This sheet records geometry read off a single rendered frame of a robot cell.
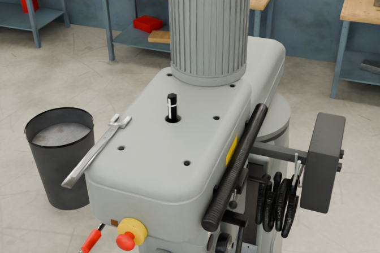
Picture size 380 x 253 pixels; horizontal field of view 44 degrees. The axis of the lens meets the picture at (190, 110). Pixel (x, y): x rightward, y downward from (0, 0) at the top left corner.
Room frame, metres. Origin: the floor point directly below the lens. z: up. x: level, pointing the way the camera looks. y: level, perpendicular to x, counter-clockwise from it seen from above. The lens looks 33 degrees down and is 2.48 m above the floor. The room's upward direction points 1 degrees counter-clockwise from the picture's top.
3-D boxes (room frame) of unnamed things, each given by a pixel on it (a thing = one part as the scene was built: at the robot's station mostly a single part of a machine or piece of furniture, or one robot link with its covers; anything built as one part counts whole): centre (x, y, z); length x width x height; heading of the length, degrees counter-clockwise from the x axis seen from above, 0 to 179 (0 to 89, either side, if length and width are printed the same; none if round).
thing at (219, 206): (0.85, -0.11, 1.79); 0.45 x 0.04 x 0.04; 159
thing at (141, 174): (0.88, 0.03, 1.81); 0.47 x 0.26 x 0.16; 159
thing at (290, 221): (1.05, -0.24, 1.45); 0.18 x 0.16 x 0.21; 159
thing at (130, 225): (0.65, 0.12, 1.76); 0.06 x 0.02 x 0.06; 69
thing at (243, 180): (0.88, -0.11, 1.66); 0.12 x 0.04 x 0.04; 159
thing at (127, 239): (0.63, 0.13, 1.76); 0.04 x 0.03 x 0.04; 69
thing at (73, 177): (0.76, 0.19, 1.89); 0.24 x 0.04 x 0.01; 160
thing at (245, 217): (0.83, -0.10, 1.60); 0.08 x 0.02 x 0.04; 69
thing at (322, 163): (1.03, -0.38, 1.62); 0.20 x 0.09 x 0.21; 159
